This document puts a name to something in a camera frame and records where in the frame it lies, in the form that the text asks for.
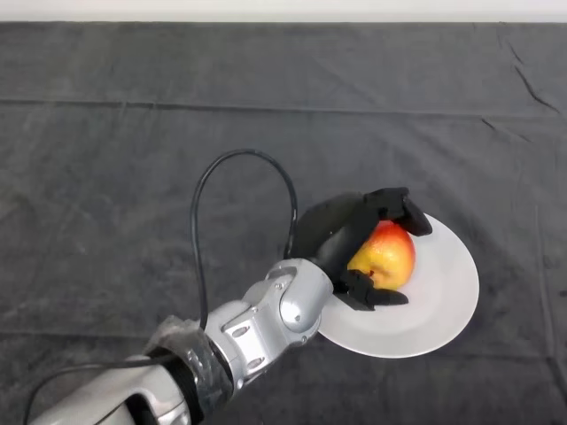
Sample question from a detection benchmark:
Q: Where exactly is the white round plate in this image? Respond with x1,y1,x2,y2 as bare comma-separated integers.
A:
317,212,480,359

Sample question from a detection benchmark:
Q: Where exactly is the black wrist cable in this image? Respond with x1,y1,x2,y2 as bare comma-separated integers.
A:
22,149,299,425

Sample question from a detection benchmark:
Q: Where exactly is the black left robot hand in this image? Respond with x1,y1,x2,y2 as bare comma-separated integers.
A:
288,187,433,312

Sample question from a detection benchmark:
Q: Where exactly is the red yellow apple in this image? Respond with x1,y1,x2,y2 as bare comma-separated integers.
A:
346,220,417,291

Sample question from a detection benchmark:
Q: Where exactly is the black cloth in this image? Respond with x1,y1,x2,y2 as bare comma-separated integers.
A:
0,20,567,425

